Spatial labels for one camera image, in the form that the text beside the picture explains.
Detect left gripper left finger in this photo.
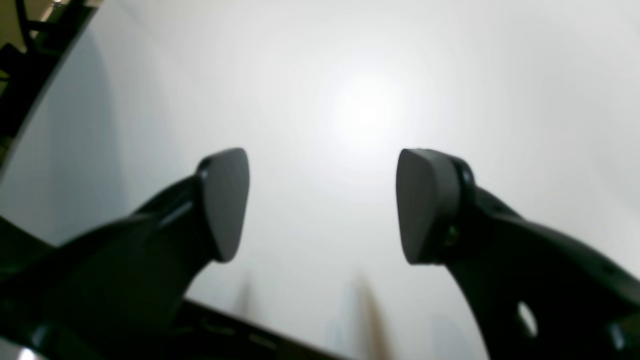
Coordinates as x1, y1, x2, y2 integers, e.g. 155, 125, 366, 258
0, 148, 250, 360

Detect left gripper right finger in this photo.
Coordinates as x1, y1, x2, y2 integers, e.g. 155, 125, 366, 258
395, 148, 640, 360

